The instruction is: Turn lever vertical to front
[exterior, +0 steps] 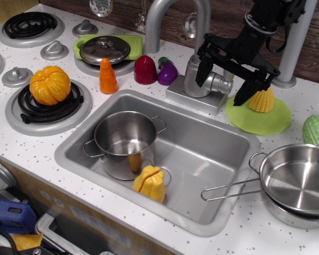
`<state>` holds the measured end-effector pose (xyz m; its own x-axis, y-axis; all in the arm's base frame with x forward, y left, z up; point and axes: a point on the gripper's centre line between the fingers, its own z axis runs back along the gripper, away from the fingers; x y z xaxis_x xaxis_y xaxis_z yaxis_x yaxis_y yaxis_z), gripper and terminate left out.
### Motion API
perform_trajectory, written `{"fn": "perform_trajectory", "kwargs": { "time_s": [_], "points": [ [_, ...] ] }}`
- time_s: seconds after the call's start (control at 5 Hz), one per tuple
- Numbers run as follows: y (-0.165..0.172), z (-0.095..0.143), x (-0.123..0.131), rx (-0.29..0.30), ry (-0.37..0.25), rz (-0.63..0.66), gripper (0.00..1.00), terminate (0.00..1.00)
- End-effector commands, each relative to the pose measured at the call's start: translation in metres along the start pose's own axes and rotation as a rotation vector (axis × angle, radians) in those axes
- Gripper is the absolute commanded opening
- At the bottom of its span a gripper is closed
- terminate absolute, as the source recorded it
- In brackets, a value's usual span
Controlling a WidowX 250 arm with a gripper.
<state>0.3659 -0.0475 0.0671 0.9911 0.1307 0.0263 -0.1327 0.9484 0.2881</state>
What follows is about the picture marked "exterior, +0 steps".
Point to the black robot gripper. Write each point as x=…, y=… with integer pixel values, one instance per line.
x=240, y=56

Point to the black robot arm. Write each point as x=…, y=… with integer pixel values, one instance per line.
x=268, y=16

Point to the silver faucet lever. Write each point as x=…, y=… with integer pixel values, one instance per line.
x=219, y=83

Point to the yellow toy corn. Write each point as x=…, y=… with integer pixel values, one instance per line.
x=262, y=101

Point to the purple toy eggplant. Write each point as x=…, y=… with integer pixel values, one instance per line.
x=167, y=72

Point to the hanging silver ladle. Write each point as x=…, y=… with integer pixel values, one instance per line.
x=189, y=25

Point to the green toy lettuce leaf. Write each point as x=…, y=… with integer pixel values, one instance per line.
x=273, y=122

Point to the silver toy sink basin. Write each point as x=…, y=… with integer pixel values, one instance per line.
x=205, y=162

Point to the red toy pepper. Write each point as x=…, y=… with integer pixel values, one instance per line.
x=145, y=70

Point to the green plastic cutting board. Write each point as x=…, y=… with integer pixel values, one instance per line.
x=135, y=42

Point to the hanging small utensil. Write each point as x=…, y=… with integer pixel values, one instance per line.
x=141, y=19

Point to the light green toy vegetable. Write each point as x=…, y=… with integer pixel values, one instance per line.
x=311, y=130

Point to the stainless steel pot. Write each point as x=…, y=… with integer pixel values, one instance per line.
x=125, y=143

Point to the orange toy carrot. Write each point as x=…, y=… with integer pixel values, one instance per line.
x=107, y=78

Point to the yellow toy bell pepper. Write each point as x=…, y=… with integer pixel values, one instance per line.
x=150, y=183

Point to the steel pot lid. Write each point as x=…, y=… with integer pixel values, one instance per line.
x=110, y=47

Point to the hanging silver strainer spoon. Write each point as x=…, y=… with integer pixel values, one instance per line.
x=101, y=8

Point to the silver stove knob back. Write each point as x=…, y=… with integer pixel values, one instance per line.
x=84, y=28

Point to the silver stove knob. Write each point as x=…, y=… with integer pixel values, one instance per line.
x=54, y=51
x=84, y=28
x=17, y=77

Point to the steel pan underneath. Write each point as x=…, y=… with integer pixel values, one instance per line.
x=288, y=217

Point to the silver stove knob middle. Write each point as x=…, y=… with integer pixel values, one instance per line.
x=54, y=51

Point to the orange toy pumpkin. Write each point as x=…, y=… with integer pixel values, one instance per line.
x=50, y=86

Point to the back left black burner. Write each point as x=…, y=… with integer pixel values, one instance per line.
x=31, y=29

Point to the black burner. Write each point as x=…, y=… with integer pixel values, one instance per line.
x=27, y=116
x=31, y=29

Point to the front left black burner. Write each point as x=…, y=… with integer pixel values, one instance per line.
x=27, y=116

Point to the silver stove knob front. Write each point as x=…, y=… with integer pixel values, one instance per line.
x=17, y=77

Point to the silver oven knob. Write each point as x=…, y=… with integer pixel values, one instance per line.
x=0, y=174

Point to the blue clamp tool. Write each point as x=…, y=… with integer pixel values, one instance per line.
x=16, y=217

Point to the yellow cloth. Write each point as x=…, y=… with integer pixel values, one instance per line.
x=27, y=241

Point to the grey vertical post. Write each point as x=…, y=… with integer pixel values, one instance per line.
x=295, y=42

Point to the steel frying pan with handle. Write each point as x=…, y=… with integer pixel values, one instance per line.
x=289, y=176

